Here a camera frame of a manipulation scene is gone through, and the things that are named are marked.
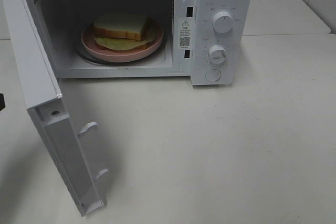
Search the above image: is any white microwave knob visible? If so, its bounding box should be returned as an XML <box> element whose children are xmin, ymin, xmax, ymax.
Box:
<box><xmin>208</xmin><ymin>45</ymin><xmax>227</xmax><ymax>65</ymax></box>
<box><xmin>212</xmin><ymin>9</ymin><xmax>234</xmax><ymax>34</ymax></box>

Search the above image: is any white lower microwave knob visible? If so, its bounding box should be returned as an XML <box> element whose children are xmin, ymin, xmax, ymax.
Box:
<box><xmin>208</xmin><ymin>45</ymin><xmax>227</xmax><ymax>65</ymax></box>

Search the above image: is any pink round plate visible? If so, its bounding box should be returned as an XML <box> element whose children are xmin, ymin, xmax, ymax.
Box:
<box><xmin>81</xmin><ymin>20</ymin><xmax>164</xmax><ymax>63</ymax></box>

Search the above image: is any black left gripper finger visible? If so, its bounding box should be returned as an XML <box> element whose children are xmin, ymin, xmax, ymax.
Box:
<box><xmin>0</xmin><ymin>93</ymin><xmax>6</xmax><ymax>111</ymax></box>

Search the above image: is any round door release button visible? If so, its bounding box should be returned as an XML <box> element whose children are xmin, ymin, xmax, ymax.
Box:
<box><xmin>205</xmin><ymin>69</ymin><xmax>221</xmax><ymax>82</ymax></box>

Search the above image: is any white upper microwave knob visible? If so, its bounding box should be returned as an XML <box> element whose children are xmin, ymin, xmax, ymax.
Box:
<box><xmin>212</xmin><ymin>9</ymin><xmax>234</xmax><ymax>34</ymax></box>

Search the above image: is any white bread sandwich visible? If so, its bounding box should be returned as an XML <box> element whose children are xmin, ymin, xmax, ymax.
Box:
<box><xmin>93</xmin><ymin>13</ymin><xmax>156</xmax><ymax>51</ymax></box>

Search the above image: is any white microwave oven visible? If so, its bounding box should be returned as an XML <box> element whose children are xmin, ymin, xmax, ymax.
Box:
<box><xmin>40</xmin><ymin>0</ymin><xmax>250</xmax><ymax>86</ymax></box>

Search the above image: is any white microwave door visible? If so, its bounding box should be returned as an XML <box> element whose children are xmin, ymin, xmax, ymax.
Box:
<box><xmin>3</xmin><ymin>0</ymin><xmax>104</xmax><ymax>216</ymax></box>

